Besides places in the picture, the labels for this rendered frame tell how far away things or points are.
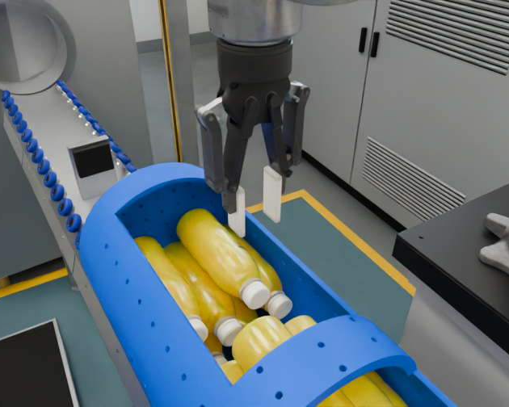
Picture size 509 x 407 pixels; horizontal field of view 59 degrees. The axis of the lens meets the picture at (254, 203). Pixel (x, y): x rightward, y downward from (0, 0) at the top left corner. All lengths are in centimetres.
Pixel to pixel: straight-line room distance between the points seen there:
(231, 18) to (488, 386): 78
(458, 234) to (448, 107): 127
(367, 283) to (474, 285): 149
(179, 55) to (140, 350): 94
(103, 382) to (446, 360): 138
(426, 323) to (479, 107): 124
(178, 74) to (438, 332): 95
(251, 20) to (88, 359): 181
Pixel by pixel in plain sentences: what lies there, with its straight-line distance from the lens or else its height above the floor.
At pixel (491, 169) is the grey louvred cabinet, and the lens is 210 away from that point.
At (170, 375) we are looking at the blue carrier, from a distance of 55.
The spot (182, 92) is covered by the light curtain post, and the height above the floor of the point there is 110.
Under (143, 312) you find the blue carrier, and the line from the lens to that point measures 60.
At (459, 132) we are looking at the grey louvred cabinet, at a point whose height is 73.
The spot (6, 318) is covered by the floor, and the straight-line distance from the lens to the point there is 239.
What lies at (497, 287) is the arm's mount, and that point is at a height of 106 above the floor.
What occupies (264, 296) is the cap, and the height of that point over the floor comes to 112.
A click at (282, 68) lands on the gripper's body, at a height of 147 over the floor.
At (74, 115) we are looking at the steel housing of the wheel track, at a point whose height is 93.
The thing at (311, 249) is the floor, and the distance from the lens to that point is 245.
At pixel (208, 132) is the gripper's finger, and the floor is 141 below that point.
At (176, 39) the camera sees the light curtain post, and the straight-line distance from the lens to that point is 135.
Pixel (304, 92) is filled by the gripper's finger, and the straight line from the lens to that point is 52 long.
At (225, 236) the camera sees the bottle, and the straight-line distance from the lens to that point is 72.
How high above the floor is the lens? 162
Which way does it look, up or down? 36 degrees down
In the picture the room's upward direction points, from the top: straight up
